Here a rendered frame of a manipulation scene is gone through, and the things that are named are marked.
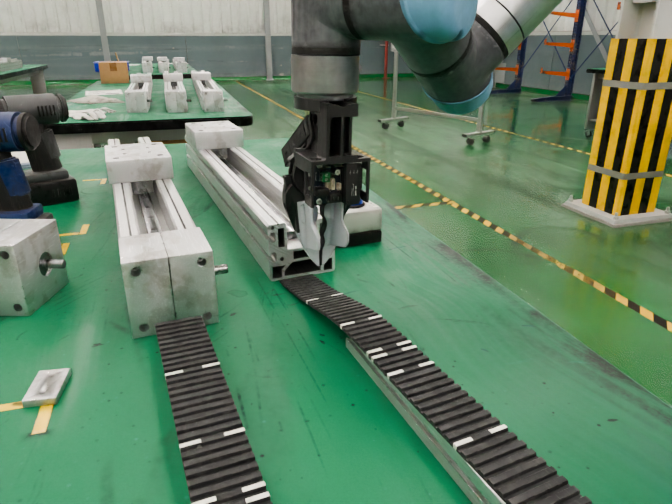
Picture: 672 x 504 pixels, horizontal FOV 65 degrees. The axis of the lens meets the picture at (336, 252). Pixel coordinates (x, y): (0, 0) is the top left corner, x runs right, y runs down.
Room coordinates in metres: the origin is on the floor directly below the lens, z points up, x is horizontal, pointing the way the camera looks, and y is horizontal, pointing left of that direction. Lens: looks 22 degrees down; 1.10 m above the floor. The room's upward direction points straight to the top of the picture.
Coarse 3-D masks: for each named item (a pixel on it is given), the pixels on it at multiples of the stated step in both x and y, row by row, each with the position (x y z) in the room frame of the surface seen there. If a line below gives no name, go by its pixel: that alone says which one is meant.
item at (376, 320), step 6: (366, 318) 0.52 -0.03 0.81; (372, 318) 0.52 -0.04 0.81; (378, 318) 0.52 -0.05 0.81; (342, 324) 0.50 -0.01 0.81; (348, 324) 0.50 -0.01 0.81; (354, 324) 0.51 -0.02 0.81; (360, 324) 0.50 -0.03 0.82; (366, 324) 0.50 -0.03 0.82; (372, 324) 0.50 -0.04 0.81; (378, 324) 0.51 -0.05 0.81; (348, 330) 0.49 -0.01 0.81; (354, 330) 0.49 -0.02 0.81
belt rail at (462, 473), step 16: (352, 352) 0.50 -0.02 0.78; (368, 368) 0.46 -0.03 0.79; (384, 384) 0.43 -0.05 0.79; (400, 400) 0.41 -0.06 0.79; (416, 416) 0.37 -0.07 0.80; (416, 432) 0.37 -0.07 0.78; (432, 432) 0.35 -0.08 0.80; (432, 448) 0.35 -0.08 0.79; (448, 448) 0.33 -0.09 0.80; (448, 464) 0.33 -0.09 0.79; (464, 464) 0.31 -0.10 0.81; (464, 480) 0.31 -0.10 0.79; (480, 480) 0.29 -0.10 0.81; (480, 496) 0.29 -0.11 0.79; (496, 496) 0.28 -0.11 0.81
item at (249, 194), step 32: (192, 160) 1.35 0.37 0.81; (224, 160) 1.23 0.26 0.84; (256, 160) 1.10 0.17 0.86; (224, 192) 0.96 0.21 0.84; (256, 192) 0.95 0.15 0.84; (256, 224) 0.76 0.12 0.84; (288, 224) 0.77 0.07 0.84; (320, 224) 0.74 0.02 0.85; (256, 256) 0.76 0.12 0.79; (288, 256) 0.70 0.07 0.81
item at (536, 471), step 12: (516, 468) 0.30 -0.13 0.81; (528, 468) 0.30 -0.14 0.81; (540, 468) 0.30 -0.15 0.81; (552, 468) 0.30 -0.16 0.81; (492, 480) 0.29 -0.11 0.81; (504, 480) 0.29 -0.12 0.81; (516, 480) 0.29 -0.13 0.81; (528, 480) 0.29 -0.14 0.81; (540, 480) 0.29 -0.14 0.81; (504, 492) 0.28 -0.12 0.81; (516, 492) 0.28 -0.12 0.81
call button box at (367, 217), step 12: (360, 204) 0.86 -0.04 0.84; (372, 204) 0.87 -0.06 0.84; (348, 216) 0.82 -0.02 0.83; (360, 216) 0.83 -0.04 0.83; (372, 216) 0.84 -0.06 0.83; (348, 228) 0.82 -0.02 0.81; (360, 228) 0.83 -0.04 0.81; (372, 228) 0.84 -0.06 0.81; (360, 240) 0.83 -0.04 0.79; (372, 240) 0.84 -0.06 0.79
